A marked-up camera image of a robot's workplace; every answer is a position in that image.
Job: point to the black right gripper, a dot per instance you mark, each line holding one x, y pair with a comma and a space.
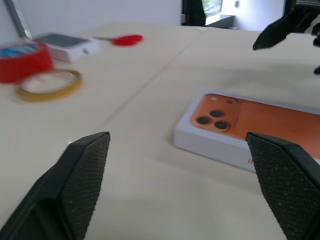
308, 13

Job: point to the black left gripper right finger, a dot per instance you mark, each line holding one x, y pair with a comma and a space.
287, 190

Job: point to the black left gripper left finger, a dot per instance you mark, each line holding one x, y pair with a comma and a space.
62, 195

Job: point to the white box blue phone print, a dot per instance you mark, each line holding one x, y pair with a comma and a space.
65, 45

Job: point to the grey window ledge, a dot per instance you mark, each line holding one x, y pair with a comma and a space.
221, 21

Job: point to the yellow tape roll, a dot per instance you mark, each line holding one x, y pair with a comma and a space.
50, 96

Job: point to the red tape roll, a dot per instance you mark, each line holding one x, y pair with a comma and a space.
25, 65

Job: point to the grey wall pole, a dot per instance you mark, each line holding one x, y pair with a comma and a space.
17, 17

